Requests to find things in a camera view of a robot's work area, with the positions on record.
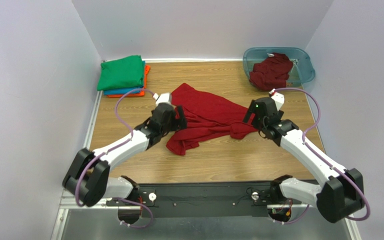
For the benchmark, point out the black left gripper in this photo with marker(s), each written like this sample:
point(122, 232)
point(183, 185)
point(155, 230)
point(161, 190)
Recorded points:
point(180, 118)

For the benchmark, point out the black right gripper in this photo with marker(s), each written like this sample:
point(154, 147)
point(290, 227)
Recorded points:
point(250, 118)

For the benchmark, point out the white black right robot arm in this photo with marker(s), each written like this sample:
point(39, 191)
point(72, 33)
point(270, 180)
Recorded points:
point(337, 193)

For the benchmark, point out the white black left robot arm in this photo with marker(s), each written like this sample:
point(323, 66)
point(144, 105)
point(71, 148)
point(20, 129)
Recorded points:
point(88, 175)

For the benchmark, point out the dark red t shirt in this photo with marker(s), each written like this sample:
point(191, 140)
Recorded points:
point(271, 73)

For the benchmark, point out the blue folded t shirt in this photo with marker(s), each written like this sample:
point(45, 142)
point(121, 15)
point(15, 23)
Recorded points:
point(117, 93)

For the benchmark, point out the orange folded t shirt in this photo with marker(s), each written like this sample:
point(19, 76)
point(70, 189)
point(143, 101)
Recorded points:
point(137, 93)

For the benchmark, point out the teal plastic bin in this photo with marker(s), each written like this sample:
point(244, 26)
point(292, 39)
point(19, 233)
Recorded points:
point(302, 71)

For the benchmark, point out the green folded t shirt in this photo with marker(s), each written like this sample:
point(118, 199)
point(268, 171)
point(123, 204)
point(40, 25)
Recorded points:
point(127, 72)

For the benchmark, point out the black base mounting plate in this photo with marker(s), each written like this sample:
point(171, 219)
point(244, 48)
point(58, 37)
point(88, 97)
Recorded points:
point(208, 199)

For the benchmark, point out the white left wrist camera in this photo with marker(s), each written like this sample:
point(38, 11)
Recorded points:
point(164, 98)

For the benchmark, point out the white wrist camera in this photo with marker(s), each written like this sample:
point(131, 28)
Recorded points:
point(278, 98)
point(164, 98)

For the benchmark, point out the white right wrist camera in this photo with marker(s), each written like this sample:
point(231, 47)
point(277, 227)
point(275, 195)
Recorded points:
point(278, 98)

